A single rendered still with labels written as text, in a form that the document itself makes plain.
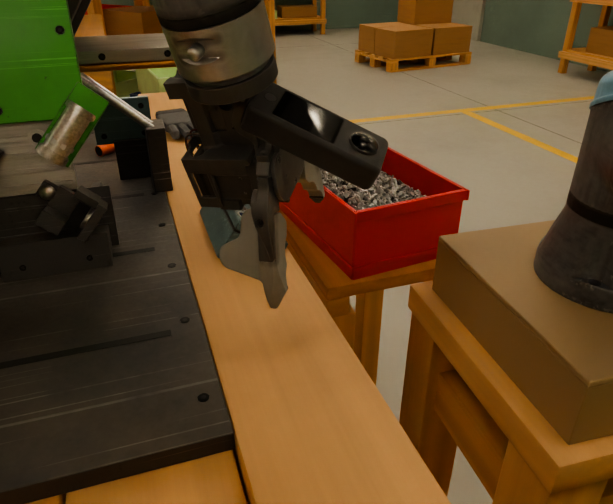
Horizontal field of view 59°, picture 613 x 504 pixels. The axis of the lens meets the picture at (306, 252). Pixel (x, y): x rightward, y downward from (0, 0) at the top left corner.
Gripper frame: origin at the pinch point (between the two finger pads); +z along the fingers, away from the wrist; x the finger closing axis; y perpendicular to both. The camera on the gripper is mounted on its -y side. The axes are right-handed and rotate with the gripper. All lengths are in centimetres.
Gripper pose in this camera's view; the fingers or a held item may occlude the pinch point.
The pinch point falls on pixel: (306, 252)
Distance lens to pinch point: 54.2
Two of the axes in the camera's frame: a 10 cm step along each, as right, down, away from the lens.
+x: -2.8, 7.1, -6.5
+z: 1.9, 7.0, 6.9
